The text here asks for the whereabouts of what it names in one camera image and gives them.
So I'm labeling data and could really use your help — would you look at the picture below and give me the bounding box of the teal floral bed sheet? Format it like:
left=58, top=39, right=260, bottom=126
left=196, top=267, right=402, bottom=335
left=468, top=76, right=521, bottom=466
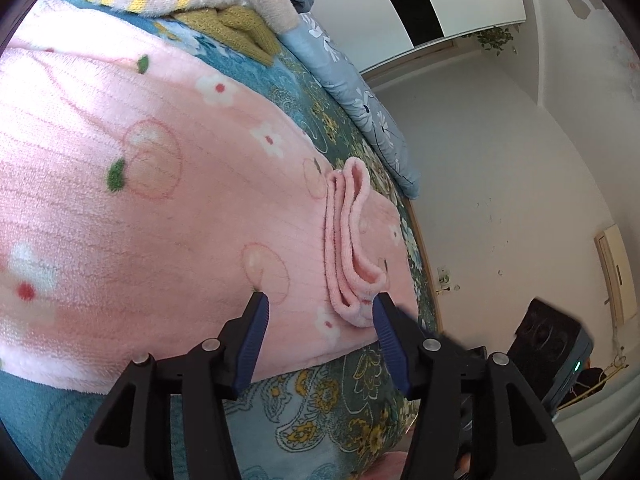
left=0, top=0, right=446, bottom=480

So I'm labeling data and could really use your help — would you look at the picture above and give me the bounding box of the grey-blue floral pillow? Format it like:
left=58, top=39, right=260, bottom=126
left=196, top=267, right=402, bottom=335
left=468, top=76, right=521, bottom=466
left=277, top=12, right=422, bottom=200

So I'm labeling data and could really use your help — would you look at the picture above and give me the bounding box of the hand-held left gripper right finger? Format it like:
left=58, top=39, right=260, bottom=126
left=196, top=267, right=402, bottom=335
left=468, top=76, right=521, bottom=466
left=372, top=292, right=583, bottom=480

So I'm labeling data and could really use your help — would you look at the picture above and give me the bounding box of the white wardrobe with black stripe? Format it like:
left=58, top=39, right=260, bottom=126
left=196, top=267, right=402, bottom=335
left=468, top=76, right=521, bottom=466
left=290, top=0, right=528, bottom=76

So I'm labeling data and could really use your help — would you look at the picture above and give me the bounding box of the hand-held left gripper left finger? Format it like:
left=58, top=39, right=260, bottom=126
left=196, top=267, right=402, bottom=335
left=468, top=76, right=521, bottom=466
left=67, top=290, right=271, bottom=480

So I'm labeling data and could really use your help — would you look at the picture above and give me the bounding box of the white ribbed panel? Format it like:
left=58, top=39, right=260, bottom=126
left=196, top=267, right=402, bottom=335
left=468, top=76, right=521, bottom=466
left=550, top=355, right=640, bottom=480

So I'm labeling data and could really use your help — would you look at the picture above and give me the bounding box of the green leafy wall plant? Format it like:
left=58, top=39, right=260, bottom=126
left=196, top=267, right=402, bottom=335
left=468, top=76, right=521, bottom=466
left=472, top=27, right=516, bottom=56

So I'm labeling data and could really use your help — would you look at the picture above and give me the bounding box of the pink floral fleece garment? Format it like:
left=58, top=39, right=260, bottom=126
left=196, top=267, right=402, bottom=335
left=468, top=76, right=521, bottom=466
left=0, top=0, right=426, bottom=396

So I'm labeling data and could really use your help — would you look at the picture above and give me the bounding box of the yellow knitted sweater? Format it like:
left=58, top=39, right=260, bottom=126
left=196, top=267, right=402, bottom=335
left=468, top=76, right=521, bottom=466
left=172, top=6, right=282, bottom=66

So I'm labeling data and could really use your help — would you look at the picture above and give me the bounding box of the wall socket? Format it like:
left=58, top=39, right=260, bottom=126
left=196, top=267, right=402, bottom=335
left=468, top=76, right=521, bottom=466
left=436, top=266, right=461, bottom=293

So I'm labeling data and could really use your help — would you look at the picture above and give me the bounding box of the beige framed panel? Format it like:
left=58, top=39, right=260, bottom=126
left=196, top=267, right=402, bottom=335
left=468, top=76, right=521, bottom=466
left=594, top=226, right=632, bottom=327

